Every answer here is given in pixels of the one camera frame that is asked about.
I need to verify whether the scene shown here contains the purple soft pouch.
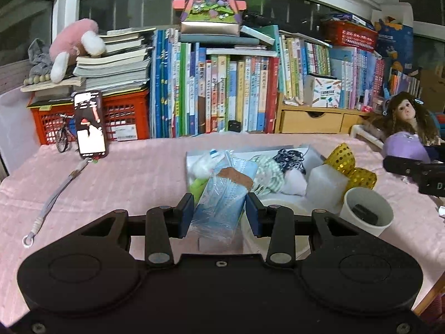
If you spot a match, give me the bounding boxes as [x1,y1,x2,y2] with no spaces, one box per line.
[382,131,431,163]

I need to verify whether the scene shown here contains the blue face mask pack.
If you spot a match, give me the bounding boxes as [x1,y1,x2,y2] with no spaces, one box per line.
[192,151,258,244]

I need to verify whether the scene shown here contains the gold sequin bow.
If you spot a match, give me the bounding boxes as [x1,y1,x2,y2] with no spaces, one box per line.
[324,143,377,191]

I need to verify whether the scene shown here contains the green fabric scrunchie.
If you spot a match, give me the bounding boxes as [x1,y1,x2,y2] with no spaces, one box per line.
[189,178,208,205]

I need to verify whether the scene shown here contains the white cotton stuffing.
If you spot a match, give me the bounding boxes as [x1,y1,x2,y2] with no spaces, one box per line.
[189,149,225,180]

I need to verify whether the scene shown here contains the paper cup with black scribbles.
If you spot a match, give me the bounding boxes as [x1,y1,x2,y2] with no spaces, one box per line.
[240,193,312,260]

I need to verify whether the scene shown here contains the white shallow box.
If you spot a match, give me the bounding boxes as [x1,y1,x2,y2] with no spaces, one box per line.
[186,145,326,201]

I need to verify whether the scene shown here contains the green white checked cloth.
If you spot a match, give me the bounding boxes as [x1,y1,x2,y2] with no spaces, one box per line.
[250,154,284,197]

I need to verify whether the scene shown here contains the white foam block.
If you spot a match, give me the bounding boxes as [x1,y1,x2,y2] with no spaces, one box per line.
[305,164,348,213]

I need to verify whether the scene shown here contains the brown haired doll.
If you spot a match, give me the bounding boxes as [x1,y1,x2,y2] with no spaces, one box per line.
[368,91,444,146]

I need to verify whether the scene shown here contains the paper cup with binder clips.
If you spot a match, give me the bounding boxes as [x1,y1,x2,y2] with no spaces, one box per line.
[339,187,394,237]

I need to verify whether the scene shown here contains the black binder clips in cup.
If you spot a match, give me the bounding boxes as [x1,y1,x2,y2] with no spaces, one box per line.
[352,204,379,225]

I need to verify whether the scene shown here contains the wooden drawer organiser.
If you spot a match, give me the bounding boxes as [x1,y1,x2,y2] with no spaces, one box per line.
[274,94,371,134]

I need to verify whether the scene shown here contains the red plastic crate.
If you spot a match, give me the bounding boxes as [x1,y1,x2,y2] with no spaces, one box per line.
[29,90,149,145]

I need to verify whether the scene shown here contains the pink tablecloth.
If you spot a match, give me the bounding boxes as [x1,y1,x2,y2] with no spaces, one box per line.
[1,134,444,325]

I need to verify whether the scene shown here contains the right row of books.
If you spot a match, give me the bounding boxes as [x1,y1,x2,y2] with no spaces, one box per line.
[275,30,422,112]

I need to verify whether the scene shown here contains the row of upright books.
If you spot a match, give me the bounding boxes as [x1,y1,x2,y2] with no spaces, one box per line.
[149,25,281,138]

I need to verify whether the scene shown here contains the miniature bicycle model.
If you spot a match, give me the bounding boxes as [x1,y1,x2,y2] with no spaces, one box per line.
[56,114,77,153]

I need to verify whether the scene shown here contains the smartphone on stand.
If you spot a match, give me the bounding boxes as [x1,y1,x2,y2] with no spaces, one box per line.
[74,90,108,159]

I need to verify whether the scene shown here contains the white patterned box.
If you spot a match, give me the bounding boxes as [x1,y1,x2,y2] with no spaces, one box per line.
[303,74,342,108]

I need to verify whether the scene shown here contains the blue cardboard box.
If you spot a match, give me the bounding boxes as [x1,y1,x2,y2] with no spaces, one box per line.
[374,19,413,74]

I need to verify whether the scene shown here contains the stack of lying books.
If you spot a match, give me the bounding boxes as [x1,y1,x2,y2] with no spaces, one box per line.
[20,27,156,107]

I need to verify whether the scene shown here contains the red basket on books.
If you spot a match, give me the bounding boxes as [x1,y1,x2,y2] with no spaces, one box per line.
[321,20,378,52]

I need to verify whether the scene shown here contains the pink plush toy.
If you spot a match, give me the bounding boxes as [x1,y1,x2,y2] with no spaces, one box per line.
[49,18,106,84]

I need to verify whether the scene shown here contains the grey plush toy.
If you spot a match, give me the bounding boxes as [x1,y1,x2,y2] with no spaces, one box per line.
[28,38,53,78]

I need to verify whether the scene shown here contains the triangular decorated toy house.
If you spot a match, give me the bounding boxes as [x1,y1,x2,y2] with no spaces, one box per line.
[172,0,247,36]

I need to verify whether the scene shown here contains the white plastic tube frame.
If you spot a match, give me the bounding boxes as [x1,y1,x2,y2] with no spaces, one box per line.
[349,124,385,150]

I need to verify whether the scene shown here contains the grey lanyard strap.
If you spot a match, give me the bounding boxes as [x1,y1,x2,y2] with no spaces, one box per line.
[21,158,91,250]

